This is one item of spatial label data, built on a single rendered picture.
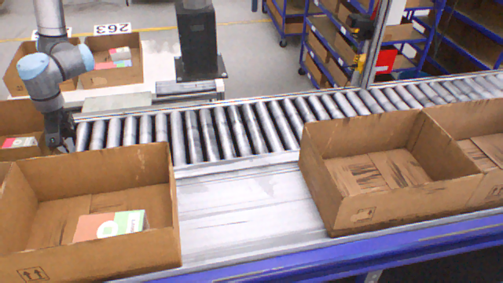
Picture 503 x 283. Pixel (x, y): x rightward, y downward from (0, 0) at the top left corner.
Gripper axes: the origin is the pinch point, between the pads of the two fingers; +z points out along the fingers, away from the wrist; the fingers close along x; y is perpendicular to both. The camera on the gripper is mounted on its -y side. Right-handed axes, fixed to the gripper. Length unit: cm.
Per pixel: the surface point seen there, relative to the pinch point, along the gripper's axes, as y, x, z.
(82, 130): 20.0, -0.6, 5.5
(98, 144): 10.5, -7.6, 5.8
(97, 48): 89, -1, 3
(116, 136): 14.2, -14.3, 5.9
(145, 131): 14.2, -25.7, 5.3
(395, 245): -65, -91, -11
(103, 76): 52, -8, -1
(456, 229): -64, -109, -11
